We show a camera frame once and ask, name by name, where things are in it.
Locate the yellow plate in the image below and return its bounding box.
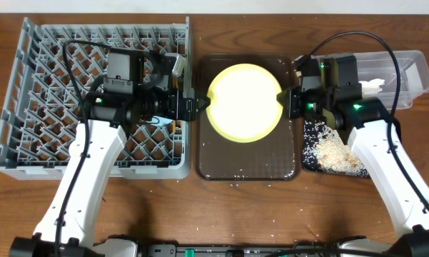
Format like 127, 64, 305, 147
206, 64, 283, 143

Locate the rice and nutshell pile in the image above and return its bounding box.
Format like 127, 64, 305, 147
303, 121, 368, 178

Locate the white napkin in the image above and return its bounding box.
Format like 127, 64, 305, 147
359, 79, 385, 96

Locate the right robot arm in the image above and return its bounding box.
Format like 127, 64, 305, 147
278, 84, 429, 256

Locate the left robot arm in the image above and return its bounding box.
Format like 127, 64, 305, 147
9, 89, 211, 256

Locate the black tray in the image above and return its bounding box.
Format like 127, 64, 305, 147
301, 119, 370, 178

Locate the dark brown serving tray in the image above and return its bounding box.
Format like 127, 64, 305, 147
194, 54, 303, 181

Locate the clear plastic bin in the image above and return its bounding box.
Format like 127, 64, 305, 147
296, 49, 429, 110

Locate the grey dish rack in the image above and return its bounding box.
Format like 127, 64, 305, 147
0, 19, 192, 180

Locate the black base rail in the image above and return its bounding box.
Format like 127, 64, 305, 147
92, 235, 415, 257

